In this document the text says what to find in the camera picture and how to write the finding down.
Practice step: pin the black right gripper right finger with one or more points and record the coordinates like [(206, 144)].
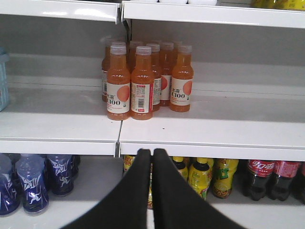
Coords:
[(176, 205)]

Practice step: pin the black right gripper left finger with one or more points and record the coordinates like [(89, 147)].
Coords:
[(125, 207)]

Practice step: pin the light blue plastic basket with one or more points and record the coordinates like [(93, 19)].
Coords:
[(4, 94)]

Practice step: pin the front left coke bottle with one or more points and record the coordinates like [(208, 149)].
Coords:
[(256, 177)]

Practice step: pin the dark coke bottle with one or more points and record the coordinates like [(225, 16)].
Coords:
[(299, 184), (281, 179)]

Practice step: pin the yellow iced tea bottle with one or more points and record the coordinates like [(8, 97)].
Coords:
[(181, 166), (223, 173), (200, 175), (127, 162)]

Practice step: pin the yellow iced tea bottle left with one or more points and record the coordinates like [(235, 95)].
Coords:
[(127, 162)]

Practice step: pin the yellow iced tea bottle right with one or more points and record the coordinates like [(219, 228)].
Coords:
[(223, 173)]

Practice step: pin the right blue sports drink bottle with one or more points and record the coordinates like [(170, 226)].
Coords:
[(61, 174)]

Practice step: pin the blue sports drink bottle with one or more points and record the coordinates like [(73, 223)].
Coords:
[(61, 174), (30, 170), (9, 200)]

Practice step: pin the middle blue sports drink bottle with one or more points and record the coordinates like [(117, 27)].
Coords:
[(30, 170)]

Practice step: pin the left blue sports drink bottle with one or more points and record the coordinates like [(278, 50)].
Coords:
[(9, 200)]

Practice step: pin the front right orange juice bottle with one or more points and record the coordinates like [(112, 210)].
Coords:
[(182, 80)]

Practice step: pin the orange juice bottle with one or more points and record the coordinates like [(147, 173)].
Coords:
[(142, 81), (182, 80), (118, 85)]

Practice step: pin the white metal store shelving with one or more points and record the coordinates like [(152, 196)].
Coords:
[(248, 96)]

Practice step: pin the front left orange juice bottle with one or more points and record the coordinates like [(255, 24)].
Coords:
[(118, 85)]

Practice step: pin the front middle orange juice bottle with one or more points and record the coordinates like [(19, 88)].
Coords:
[(142, 81)]

